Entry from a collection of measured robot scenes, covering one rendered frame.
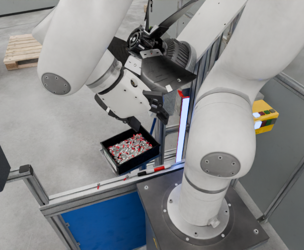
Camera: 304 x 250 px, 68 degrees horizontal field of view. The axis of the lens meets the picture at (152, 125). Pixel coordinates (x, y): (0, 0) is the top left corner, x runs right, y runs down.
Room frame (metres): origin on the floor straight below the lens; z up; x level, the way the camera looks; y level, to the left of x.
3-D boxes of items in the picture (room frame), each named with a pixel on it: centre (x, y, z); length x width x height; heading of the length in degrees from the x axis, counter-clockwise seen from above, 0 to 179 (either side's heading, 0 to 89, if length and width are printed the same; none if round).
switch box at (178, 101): (1.25, -0.24, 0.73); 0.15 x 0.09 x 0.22; 109
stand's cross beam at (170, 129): (1.13, -0.16, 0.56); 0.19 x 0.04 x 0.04; 109
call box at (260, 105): (0.68, -0.39, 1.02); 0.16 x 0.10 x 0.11; 109
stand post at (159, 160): (1.09, -0.05, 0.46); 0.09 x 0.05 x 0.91; 19
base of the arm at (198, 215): (0.35, -0.14, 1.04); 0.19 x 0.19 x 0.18
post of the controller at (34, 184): (0.42, 0.39, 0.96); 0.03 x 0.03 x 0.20; 19
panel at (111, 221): (0.56, -0.02, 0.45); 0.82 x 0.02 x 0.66; 109
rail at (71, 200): (0.56, -0.02, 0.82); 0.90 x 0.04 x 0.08; 109
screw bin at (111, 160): (0.69, 0.10, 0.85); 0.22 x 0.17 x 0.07; 125
